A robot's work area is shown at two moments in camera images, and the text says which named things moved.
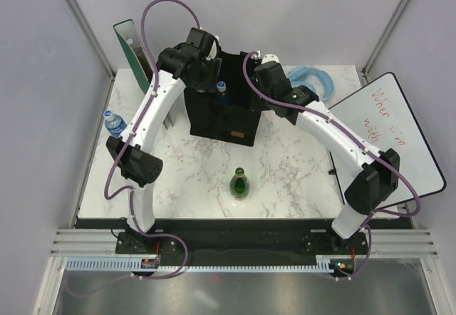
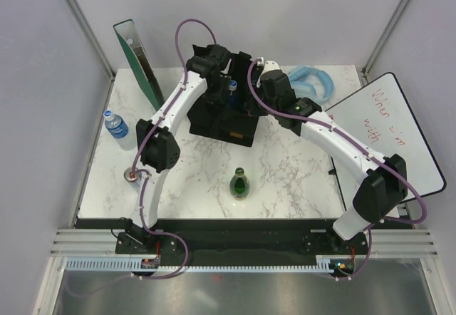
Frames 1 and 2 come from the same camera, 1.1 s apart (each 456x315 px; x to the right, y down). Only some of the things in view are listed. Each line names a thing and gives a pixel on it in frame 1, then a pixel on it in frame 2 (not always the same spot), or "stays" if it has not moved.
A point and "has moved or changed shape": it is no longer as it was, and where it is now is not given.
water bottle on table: x=114 y=124 stays
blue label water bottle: x=221 y=86 has moved or changed shape
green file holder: x=125 y=33 stays
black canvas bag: x=232 y=115 stays
